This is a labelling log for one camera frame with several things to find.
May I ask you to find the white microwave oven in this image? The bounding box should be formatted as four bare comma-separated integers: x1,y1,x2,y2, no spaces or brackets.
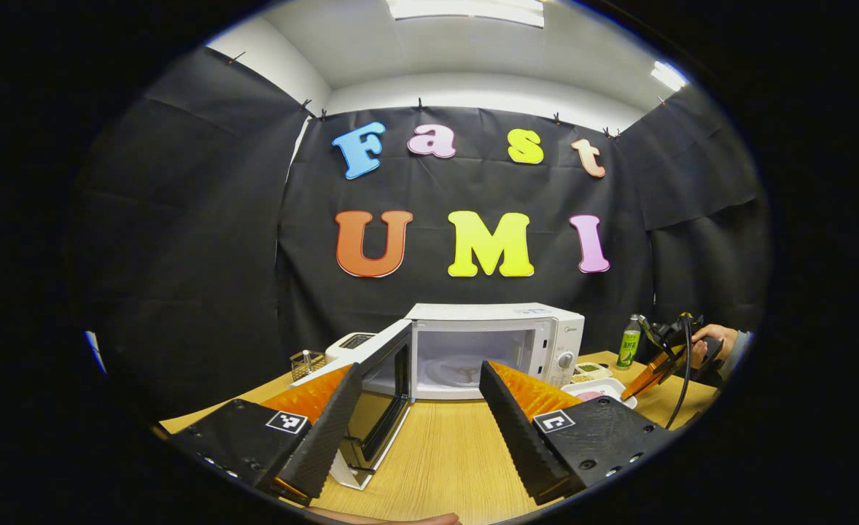
291,303,586,491

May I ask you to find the white toaster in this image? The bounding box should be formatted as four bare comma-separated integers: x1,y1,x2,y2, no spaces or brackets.
325,332,377,363

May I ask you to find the white food tray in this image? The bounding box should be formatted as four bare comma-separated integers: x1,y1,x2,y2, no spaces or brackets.
562,378,638,409

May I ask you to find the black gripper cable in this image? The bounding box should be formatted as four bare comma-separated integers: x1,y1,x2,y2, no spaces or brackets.
664,312,695,431

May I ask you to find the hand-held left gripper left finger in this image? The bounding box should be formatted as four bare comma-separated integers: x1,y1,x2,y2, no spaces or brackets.
169,362,363,505

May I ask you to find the green drink bottle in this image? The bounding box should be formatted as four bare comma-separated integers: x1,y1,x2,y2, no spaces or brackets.
617,314,642,369

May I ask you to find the black backdrop cloth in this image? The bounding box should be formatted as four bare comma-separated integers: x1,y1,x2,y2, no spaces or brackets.
65,47,771,424

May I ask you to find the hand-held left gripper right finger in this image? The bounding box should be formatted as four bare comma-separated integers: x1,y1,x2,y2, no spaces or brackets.
479,359,675,505

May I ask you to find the long ceiling light panel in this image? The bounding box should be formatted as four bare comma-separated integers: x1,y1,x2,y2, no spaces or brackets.
386,0,547,28

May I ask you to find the wire mesh basket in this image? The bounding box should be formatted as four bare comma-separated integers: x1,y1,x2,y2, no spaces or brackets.
289,350,327,384

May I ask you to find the small ceiling light panel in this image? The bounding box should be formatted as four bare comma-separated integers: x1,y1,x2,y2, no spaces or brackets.
650,61,689,92

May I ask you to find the divided white bean dish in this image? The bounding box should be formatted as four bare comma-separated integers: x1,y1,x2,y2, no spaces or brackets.
572,362,613,384

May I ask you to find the glass turntable plate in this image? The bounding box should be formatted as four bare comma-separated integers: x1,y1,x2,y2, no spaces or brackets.
426,355,507,388

